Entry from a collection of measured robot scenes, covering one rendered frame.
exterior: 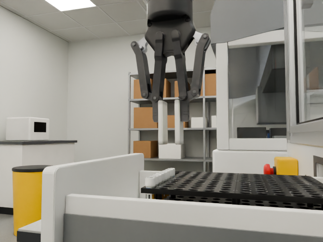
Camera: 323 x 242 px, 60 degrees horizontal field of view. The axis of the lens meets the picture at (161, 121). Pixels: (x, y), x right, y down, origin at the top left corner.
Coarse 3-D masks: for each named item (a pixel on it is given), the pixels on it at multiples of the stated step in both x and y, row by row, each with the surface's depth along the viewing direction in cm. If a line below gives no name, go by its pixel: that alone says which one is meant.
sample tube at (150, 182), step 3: (147, 177) 35; (150, 177) 35; (153, 177) 35; (147, 180) 34; (150, 180) 34; (153, 180) 34; (147, 183) 34; (150, 183) 34; (153, 183) 34; (147, 186) 34; (150, 186) 35; (153, 186) 34; (147, 195) 34; (150, 195) 34; (153, 195) 34; (147, 198) 34; (150, 198) 34; (153, 198) 34
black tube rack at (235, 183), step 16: (176, 176) 44; (192, 176) 44; (208, 176) 45; (224, 176) 44; (240, 176) 44; (256, 176) 44; (272, 176) 45; (288, 176) 44; (304, 176) 45; (160, 192) 33; (176, 192) 33; (192, 192) 32; (208, 192) 32; (224, 192) 33; (240, 192) 32; (256, 192) 32; (272, 192) 32; (288, 192) 32; (304, 192) 32; (320, 192) 32; (304, 208) 36; (320, 208) 36
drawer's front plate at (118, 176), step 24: (48, 168) 32; (72, 168) 34; (96, 168) 40; (120, 168) 48; (48, 192) 31; (72, 192) 34; (96, 192) 40; (120, 192) 47; (48, 216) 31; (48, 240) 31
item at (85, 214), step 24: (72, 216) 32; (96, 216) 31; (120, 216) 31; (144, 216) 30; (168, 216) 29; (192, 216) 28; (216, 216) 28; (240, 216) 27; (264, 216) 26; (288, 216) 26; (312, 216) 25; (72, 240) 32; (96, 240) 31; (120, 240) 30; (144, 240) 29; (168, 240) 29; (192, 240) 28; (216, 240) 27; (240, 240) 27; (264, 240) 26; (288, 240) 26; (312, 240) 25
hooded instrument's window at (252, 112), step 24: (240, 48) 120; (264, 48) 118; (240, 72) 120; (264, 72) 117; (240, 96) 119; (264, 96) 117; (216, 120) 124; (240, 120) 119; (264, 120) 116; (216, 144) 124
